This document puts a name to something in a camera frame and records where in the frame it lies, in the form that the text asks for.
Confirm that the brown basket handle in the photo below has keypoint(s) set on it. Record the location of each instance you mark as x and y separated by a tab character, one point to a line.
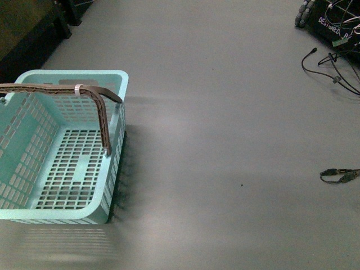
93	92

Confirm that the light blue plastic basket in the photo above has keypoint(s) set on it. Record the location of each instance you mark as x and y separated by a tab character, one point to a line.
53	166

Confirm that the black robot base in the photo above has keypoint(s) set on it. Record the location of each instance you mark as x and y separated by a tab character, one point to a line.
336	21

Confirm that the white zip tie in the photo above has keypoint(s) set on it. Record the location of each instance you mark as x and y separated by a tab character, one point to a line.
77	89

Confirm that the dark furniture leg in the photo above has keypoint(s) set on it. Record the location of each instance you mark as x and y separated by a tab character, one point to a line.
31	31

